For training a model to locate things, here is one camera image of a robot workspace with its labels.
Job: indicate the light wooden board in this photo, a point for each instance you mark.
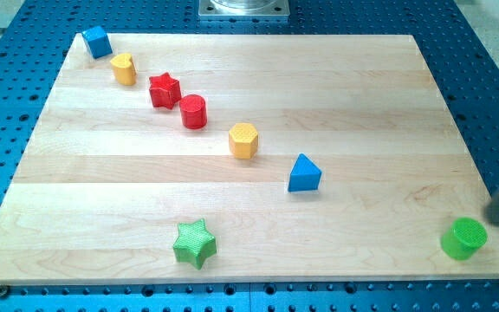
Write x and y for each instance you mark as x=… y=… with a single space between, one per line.
x=106 y=177

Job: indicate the red star block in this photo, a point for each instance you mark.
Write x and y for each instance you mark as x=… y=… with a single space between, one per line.
x=164 y=91

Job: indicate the yellow hexagon block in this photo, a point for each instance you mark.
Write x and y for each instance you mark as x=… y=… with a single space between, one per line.
x=243 y=140

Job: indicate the green star block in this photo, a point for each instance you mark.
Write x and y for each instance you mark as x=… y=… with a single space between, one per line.
x=194 y=244

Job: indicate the red cylinder block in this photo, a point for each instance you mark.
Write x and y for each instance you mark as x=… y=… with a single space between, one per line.
x=193 y=111

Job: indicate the yellow heart block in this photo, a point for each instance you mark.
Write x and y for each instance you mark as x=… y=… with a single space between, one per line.
x=124 y=70

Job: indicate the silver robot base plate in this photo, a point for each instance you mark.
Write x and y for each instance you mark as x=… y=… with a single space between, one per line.
x=236 y=8

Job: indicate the green cylinder block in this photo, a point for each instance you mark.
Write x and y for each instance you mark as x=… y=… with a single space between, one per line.
x=463 y=239

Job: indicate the blue cube block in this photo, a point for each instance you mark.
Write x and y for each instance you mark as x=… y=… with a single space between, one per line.
x=97 y=42

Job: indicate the blue triangle block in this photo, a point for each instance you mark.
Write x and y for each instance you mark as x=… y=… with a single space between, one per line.
x=304 y=176

